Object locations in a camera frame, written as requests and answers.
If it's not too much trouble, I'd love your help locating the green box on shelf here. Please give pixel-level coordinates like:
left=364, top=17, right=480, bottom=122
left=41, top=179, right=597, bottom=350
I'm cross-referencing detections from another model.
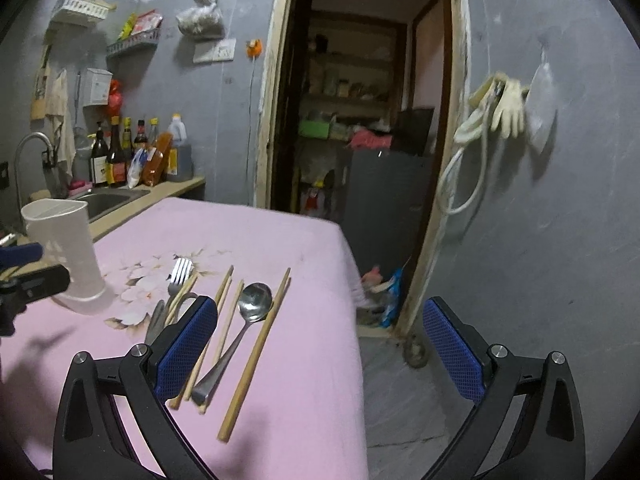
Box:
left=298, top=119, right=331, bottom=140

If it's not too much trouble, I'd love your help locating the clear hanging plastic bag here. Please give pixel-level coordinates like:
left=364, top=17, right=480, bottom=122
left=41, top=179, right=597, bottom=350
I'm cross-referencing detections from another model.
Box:
left=525, top=62, right=558, bottom=154

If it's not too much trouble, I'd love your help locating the dark wine bottle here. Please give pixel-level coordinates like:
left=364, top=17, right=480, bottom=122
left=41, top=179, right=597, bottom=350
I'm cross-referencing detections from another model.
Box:
left=90, top=122, right=110, bottom=188

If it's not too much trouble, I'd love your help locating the white hose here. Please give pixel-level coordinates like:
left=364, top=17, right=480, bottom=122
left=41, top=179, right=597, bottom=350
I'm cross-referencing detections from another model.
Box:
left=435, top=104, right=494, bottom=216

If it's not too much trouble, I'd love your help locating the dark grey cabinet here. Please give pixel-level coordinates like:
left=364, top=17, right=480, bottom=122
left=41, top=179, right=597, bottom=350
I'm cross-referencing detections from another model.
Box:
left=340, top=150, right=431, bottom=276

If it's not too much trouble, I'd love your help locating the steel faucet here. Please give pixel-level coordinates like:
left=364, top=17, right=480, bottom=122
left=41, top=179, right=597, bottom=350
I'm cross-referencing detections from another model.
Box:
left=12, top=131, right=53, bottom=214

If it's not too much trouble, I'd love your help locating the dark soy sauce bottle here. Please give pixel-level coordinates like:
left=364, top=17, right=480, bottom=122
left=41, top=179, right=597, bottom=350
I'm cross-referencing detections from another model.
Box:
left=106, top=116, right=127, bottom=188

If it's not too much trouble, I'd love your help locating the steel sink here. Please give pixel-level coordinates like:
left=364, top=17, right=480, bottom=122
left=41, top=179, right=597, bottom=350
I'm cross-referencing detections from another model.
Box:
left=73, top=188, right=149, bottom=223

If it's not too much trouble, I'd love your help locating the large oil jug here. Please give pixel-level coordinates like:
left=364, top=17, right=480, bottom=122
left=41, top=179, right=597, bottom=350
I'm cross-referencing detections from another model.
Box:
left=167, top=113, right=193, bottom=182

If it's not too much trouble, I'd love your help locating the white plastic utensil holder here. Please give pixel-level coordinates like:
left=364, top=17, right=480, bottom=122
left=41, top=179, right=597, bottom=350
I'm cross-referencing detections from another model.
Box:
left=21, top=198, right=110, bottom=315

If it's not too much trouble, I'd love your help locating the silver fork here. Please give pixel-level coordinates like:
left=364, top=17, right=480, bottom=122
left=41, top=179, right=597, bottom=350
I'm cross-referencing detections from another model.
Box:
left=144, top=257, right=196, bottom=346

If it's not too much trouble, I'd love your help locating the orange snack bag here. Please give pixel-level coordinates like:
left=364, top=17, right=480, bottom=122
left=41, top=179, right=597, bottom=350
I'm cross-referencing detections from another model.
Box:
left=142, top=132, right=174, bottom=186

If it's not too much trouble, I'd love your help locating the long dark wooden chopstick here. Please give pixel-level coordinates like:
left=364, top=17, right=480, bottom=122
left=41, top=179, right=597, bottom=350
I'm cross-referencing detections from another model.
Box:
left=217, top=268, right=291, bottom=443

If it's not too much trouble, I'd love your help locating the orange wall hook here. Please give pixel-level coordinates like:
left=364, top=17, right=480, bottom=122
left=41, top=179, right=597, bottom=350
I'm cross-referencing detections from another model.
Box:
left=246, top=39, right=262, bottom=60

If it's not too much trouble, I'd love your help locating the light wooden chopstick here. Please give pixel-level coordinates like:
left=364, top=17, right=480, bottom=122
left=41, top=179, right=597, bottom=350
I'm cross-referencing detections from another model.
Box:
left=192, top=280, right=244, bottom=415

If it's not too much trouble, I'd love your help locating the wall power socket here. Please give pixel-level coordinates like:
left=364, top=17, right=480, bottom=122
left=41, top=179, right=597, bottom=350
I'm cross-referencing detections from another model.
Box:
left=192, top=38, right=236, bottom=64

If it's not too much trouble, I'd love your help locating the white rubber glove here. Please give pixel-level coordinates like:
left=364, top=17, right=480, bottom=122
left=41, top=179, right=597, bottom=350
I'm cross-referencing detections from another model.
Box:
left=469, top=72, right=529, bottom=139

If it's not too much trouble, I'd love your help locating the white wall basket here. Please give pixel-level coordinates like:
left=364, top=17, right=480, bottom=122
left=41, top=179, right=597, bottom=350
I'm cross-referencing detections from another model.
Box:
left=51, top=0, right=117, bottom=27

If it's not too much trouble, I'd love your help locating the silver spoon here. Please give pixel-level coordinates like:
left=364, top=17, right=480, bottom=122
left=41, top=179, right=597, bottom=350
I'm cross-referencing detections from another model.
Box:
left=191, top=282, right=275, bottom=408

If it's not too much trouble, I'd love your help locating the grey wall rack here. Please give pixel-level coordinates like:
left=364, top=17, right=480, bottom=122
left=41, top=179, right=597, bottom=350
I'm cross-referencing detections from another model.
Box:
left=106, top=28, right=160, bottom=58

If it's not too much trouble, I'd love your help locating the white wall box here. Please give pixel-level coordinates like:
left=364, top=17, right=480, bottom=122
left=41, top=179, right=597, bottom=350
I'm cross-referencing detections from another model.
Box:
left=81, top=68, right=112, bottom=107

